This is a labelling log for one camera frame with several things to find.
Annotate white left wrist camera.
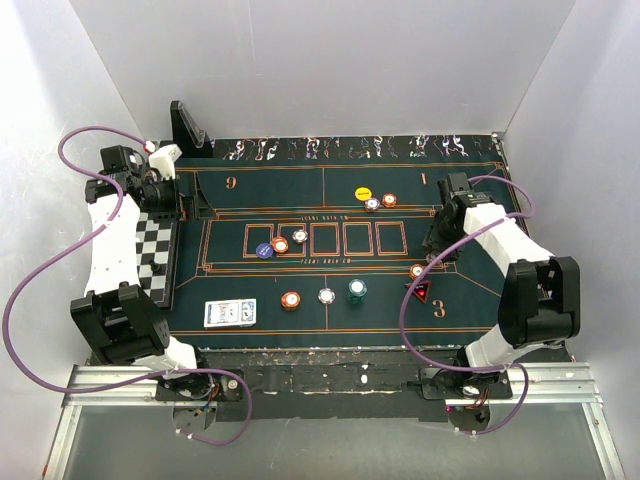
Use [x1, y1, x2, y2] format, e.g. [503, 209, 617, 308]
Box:
[148, 144, 182, 180]

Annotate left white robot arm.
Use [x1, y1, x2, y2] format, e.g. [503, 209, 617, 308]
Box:
[70, 144, 213, 400]

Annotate black white checkerboard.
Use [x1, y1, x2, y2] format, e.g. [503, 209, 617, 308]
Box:
[135, 213, 178, 308]

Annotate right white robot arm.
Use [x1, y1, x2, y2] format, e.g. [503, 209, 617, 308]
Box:
[423, 173, 581, 398]

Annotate aluminium mounting rail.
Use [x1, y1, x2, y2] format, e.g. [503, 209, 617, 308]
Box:
[44, 359, 626, 479]

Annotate blue white card deck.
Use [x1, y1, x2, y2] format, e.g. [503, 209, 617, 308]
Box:
[203, 299, 257, 329]

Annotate green chip stack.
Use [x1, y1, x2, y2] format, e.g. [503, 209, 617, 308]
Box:
[347, 278, 368, 305]

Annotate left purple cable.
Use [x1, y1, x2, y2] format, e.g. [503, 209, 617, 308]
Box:
[2, 126, 252, 446]

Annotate orange red chip stack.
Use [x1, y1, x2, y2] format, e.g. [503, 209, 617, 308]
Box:
[281, 291, 301, 311]

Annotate yellow big blind button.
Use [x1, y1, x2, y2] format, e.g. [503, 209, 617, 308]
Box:
[354, 187, 373, 202]

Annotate green poker table mat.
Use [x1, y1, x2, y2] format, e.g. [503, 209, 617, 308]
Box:
[168, 135, 518, 348]

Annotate peach blue chips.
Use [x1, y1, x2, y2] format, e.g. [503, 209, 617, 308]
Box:
[364, 197, 381, 212]

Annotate purple small blind button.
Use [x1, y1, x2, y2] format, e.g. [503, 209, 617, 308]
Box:
[255, 243, 274, 259]

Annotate red triangular all-in marker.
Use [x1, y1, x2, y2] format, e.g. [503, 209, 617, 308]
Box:
[405, 280, 431, 304]

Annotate black stand with clear panel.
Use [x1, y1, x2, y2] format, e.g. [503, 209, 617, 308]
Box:
[170, 100, 213, 158]

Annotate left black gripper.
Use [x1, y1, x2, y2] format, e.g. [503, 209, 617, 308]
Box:
[141, 171, 216, 224]

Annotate orange chips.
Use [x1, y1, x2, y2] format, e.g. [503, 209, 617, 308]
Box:
[271, 236, 289, 254]
[409, 264, 425, 280]
[381, 193, 397, 208]

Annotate peach blue chip stack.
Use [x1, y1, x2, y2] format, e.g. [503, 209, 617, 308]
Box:
[318, 287, 336, 305]

